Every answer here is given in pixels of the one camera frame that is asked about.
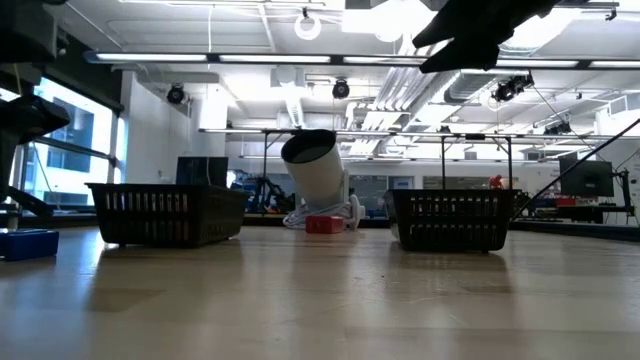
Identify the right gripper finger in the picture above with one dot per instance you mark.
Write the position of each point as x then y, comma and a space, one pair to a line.
440, 32
465, 60

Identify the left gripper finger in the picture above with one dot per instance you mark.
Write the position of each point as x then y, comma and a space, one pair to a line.
6, 170

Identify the blue rectangular box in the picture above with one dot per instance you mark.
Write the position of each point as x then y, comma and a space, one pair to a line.
30, 245

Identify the background black robot arm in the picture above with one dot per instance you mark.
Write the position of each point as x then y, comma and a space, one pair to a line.
270, 195

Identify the large window black mullions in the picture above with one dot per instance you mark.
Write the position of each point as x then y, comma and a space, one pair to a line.
65, 145

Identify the black ceiling spotlight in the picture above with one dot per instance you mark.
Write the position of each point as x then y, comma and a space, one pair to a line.
557, 128
341, 89
176, 94
510, 89

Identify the silver ceiling ducts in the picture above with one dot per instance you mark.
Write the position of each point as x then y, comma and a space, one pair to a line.
400, 95

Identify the long ceiling light strip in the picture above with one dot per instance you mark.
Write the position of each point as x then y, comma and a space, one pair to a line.
150, 57

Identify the black slotted plastic basket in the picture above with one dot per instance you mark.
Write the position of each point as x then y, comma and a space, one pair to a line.
450, 220
165, 215

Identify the black computer monitor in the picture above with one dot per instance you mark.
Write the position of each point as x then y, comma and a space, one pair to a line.
586, 177

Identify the dark blue monitor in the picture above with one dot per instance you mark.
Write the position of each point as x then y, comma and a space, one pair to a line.
200, 170

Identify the white cylindrical projector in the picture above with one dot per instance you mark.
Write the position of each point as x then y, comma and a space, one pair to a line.
315, 170

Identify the background black test frame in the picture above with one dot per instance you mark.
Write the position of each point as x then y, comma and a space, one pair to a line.
400, 134

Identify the dark red wall charger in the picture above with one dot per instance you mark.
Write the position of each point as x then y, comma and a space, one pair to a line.
324, 224

